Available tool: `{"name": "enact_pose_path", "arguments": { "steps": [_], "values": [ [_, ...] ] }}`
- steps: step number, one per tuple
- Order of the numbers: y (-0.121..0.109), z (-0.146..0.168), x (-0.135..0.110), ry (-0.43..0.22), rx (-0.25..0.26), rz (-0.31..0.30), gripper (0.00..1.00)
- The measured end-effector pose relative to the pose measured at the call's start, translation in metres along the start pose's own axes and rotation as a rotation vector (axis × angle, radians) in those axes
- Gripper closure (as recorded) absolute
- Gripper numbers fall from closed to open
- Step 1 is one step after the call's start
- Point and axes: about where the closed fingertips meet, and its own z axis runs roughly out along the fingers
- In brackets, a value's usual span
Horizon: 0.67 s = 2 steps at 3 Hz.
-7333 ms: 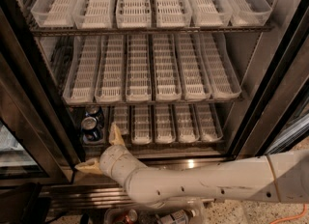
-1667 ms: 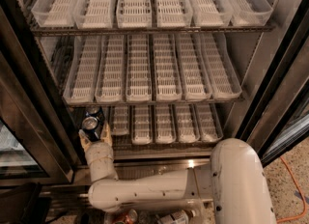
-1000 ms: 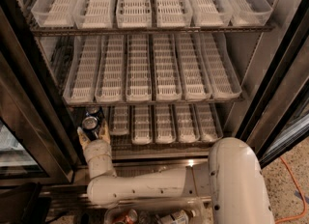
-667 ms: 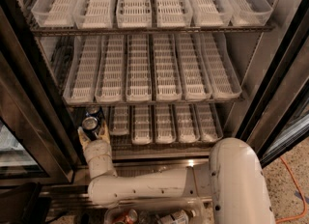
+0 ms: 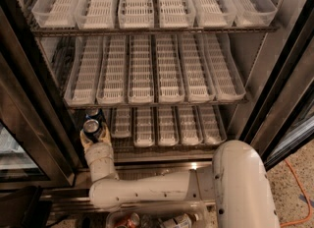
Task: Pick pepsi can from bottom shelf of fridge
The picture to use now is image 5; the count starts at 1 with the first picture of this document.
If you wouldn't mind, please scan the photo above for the bottom shelf tray two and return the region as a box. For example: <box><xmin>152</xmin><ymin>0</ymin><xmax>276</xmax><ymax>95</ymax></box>
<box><xmin>111</xmin><ymin>108</ymin><xmax>131</xmax><ymax>139</ymax></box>

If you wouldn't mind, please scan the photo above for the orange floor cable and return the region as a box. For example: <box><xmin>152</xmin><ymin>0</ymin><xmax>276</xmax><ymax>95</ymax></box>
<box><xmin>279</xmin><ymin>158</ymin><xmax>313</xmax><ymax>228</ymax></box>

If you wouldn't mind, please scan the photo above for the orange can in bin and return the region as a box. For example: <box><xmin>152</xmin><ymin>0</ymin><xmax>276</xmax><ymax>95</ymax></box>
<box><xmin>114</xmin><ymin>212</ymin><xmax>140</xmax><ymax>228</ymax></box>

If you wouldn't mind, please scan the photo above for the middle shelf tray three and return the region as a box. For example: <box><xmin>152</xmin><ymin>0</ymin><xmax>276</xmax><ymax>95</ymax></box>
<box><xmin>128</xmin><ymin>35</ymin><xmax>154</xmax><ymax>104</ymax></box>

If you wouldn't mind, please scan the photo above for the shelf tray five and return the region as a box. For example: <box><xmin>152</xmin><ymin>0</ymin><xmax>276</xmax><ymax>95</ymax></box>
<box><xmin>178</xmin><ymin>34</ymin><xmax>215</xmax><ymax>102</ymax></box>
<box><xmin>192</xmin><ymin>0</ymin><xmax>236</xmax><ymax>28</ymax></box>
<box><xmin>178</xmin><ymin>106</ymin><xmax>202</xmax><ymax>145</ymax></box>

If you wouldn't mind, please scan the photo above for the bottom shelf tray five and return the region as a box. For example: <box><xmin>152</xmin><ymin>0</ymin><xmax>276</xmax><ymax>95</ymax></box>
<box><xmin>178</xmin><ymin>106</ymin><xmax>202</xmax><ymax>145</ymax></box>

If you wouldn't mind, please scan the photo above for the top wire shelf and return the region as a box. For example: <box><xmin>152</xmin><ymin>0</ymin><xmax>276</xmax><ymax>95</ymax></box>
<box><xmin>17</xmin><ymin>0</ymin><xmax>280</xmax><ymax>37</ymax></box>

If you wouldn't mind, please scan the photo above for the shelf tray two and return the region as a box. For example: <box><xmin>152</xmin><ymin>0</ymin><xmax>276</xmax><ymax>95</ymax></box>
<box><xmin>111</xmin><ymin>108</ymin><xmax>131</xmax><ymax>139</ymax></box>
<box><xmin>96</xmin><ymin>35</ymin><xmax>127</xmax><ymax>105</ymax></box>
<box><xmin>75</xmin><ymin>0</ymin><xmax>118</xmax><ymax>29</ymax></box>

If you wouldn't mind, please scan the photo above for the top shelf tray three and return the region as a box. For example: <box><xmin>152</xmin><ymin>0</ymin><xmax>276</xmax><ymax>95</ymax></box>
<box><xmin>118</xmin><ymin>0</ymin><xmax>154</xmax><ymax>29</ymax></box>

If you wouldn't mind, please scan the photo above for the adjacent fridge glass door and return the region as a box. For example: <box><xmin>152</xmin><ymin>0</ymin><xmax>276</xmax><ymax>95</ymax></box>
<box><xmin>0</xmin><ymin>121</ymin><xmax>48</xmax><ymax>183</ymax></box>

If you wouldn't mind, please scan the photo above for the white bottle in bin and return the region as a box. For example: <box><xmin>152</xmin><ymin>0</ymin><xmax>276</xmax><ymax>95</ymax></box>
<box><xmin>158</xmin><ymin>213</ymin><xmax>199</xmax><ymax>228</ymax></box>

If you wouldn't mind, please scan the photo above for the middle shelf tray five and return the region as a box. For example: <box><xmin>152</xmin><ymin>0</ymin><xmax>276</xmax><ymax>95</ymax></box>
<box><xmin>178</xmin><ymin>34</ymin><xmax>215</xmax><ymax>102</ymax></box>

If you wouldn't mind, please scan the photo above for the clear plastic floor bin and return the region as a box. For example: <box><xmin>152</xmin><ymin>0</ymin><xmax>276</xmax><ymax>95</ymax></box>
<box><xmin>106</xmin><ymin>201</ymin><xmax>211</xmax><ymax>228</ymax></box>

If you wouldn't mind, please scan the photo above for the top shelf tray six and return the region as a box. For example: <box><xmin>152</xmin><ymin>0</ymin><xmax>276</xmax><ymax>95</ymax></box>
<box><xmin>232</xmin><ymin>0</ymin><xmax>277</xmax><ymax>28</ymax></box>

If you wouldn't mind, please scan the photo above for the bottom shelf tray four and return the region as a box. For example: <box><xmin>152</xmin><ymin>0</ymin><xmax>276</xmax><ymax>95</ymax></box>
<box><xmin>157</xmin><ymin>107</ymin><xmax>179</xmax><ymax>146</ymax></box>

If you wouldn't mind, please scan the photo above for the top shelf tray one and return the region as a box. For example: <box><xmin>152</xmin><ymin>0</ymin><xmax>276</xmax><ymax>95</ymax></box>
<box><xmin>31</xmin><ymin>0</ymin><xmax>79</xmax><ymax>29</ymax></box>

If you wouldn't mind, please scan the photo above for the middle shelf tray two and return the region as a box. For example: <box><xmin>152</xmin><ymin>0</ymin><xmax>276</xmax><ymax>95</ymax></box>
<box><xmin>96</xmin><ymin>35</ymin><xmax>127</xmax><ymax>105</ymax></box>

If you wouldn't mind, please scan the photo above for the stainless steel fridge body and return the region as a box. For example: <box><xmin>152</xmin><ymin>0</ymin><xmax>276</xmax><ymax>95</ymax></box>
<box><xmin>0</xmin><ymin>0</ymin><xmax>314</xmax><ymax>216</ymax></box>

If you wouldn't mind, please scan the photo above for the wire shelf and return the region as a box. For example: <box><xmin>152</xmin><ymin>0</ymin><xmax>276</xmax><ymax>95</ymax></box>
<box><xmin>17</xmin><ymin>0</ymin><xmax>280</xmax><ymax>37</ymax></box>
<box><xmin>73</xmin><ymin>107</ymin><xmax>232</xmax><ymax>157</ymax></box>
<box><xmin>38</xmin><ymin>34</ymin><xmax>253</xmax><ymax>110</ymax></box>

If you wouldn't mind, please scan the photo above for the middle wire shelf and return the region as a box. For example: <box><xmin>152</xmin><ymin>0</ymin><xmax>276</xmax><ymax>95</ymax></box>
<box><xmin>38</xmin><ymin>34</ymin><xmax>253</xmax><ymax>110</ymax></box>

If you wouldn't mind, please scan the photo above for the top shelf tray five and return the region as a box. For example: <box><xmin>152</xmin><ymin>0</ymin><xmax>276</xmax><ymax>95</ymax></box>
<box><xmin>192</xmin><ymin>0</ymin><xmax>236</xmax><ymax>28</ymax></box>

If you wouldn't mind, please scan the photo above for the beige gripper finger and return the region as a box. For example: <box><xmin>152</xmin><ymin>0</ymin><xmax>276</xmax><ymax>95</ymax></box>
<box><xmin>79</xmin><ymin>131</ymin><xmax>93</xmax><ymax>152</ymax></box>
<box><xmin>99</xmin><ymin>123</ymin><xmax>112</xmax><ymax>145</ymax></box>

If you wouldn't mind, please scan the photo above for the bottom shelf tray six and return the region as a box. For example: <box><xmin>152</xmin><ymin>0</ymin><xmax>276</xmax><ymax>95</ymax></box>
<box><xmin>198</xmin><ymin>105</ymin><xmax>227</xmax><ymax>145</ymax></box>

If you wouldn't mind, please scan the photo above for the shelf tray six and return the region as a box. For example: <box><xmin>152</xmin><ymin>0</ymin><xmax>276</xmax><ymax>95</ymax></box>
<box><xmin>198</xmin><ymin>105</ymin><xmax>227</xmax><ymax>145</ymax></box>
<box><xmin>202</xmin><ymin>33</ymin><xmax>246</xmax><ymax>101</ymax></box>
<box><xmin>232</xmin><ymin>0</ymin><xmax>277</xmax><ymax>28</ymax></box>

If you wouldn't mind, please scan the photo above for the middle shelf tray four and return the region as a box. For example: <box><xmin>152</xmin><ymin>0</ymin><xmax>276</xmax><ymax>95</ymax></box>
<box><xmin>155</xmin><ymin>34</ymin><xmax>184</xmax><ymax>103</ymax></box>

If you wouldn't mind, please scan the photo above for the bottom wire shelf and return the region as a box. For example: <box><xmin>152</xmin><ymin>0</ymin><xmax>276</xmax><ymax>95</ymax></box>
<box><xmin>73</xmin><ymin>107</ymin><xmax>232</xmax><ymax>157</ymax></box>

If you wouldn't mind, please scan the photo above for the shelf tray three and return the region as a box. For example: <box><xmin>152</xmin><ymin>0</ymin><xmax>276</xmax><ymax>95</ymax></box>
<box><xmin>128</xmin><ymin>35</ymin><xmax>154</xmax><ymax>104</ymax></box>
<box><xmin>133</xmin><ymin>107</ymin><xmax>155</xmax><ymax>147</ymax></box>
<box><xmin>118</xmin><ymin>0</ymin><xmax>154</xmax><ymax>29</ymax></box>

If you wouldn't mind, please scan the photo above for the fridge glass door right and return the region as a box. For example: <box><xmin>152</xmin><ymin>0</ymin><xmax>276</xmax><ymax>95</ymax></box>
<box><xmin>230</xmin><ymin>0</ymin><xmax>314</xmax><ymax>169</ymax></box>

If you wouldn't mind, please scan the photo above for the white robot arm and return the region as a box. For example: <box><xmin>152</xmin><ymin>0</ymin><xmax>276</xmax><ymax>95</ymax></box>
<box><xmin>79</xmin><ymin>120</ymin><xmax>280</xmax><ymax>228</ymax></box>

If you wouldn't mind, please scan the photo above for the blue pepsi can rear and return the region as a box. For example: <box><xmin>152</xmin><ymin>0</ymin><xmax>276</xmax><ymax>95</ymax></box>
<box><xmin>85</xmin><ymin>108</ymin><xmax>106</xmax><ymax>123</ymax></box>

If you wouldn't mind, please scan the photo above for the middle shelf tray one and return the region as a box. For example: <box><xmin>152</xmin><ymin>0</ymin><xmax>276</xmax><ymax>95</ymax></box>
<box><xmin>64</xmin><ymin>36</ymin><xmax>103</xmax><ymax>106</ymax></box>

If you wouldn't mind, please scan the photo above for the top shelf tray two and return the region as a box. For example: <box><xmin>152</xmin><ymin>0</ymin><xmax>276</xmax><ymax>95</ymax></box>
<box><xmin>75</xmin><ymin>0</ymin><xmax>118</xmax><ymax>29</ymax></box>

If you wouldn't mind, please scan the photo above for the shelf tray four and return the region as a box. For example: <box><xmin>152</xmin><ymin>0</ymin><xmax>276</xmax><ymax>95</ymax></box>
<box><xmin>157</xmin><ymin>0</ymin><xmax>196</xmax><ymax>29</ymax></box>
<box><xmin>155</xmin><ymin>34</ymin><xmax>184</xmax><ymax>103</ymax></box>
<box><xmin>157</xmin><ymin>107</ymin><xmax>179</xmax><ymax>146</ymax></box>

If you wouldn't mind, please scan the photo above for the top shelf tray four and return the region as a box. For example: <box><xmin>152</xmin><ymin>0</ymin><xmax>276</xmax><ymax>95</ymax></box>
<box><xmin>157</xmin><ymin>0</ymin><xmax>196</xmax><ymax>29</ymax></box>

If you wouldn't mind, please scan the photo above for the shelf tray one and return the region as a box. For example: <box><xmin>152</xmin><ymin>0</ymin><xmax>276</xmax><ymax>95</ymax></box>
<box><xmin>31</xmin><ymin>0</ymin><xmax>79</xmax><ymax>29</ymax></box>
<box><xmin>101</xmin><ymin>108</ymin><xmax>110</xmax><ymax>129</ymax></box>
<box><xmin>64</xmin><ymin>36</ymin><xmax>103</xmax><ymax>106</ymax></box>

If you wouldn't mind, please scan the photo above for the middle shelf tray six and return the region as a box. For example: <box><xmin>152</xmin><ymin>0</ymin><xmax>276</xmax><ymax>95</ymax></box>
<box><xmin>202</xmin><ymin>33</ymin><xmax>246</xmax><ymax>101</ymax></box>

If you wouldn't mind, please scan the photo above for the blue pepsi can front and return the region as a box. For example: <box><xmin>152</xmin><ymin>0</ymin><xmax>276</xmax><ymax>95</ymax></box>
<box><xmin>82</xmin><ymin>119</ymin><xmax>103</xmax><ymax>143</ymax></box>

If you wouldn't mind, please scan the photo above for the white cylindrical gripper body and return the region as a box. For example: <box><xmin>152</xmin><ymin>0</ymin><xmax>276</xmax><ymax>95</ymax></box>
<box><xmin>84</xmin><ymin>142</ymin><xmax>119</xmax><ymax>182</ymax></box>

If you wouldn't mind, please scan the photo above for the bottom shelf tray three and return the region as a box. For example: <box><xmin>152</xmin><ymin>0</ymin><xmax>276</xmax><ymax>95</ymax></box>
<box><xmin>133</xmin><ymin>107</ymin><xmax>155</xmax><ymax>147</ymax></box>

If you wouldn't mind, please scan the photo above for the bottom shelf tray one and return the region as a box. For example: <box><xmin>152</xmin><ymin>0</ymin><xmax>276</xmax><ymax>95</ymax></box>
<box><xmin>101</xmin><ymin>108</ymin><xmax>110</xmax><ymax>129</ymax></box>

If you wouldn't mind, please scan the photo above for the blue pepsi can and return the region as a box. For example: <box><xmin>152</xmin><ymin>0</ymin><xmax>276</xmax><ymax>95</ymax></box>
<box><xmin>85</xmin><ymin>108</ymin><xmax>106</xmax><ymax>123</ymax></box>
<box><xmin>82</xmin><ymin>119</ymin><xmax>103</xmax><ymax>143</ymax></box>

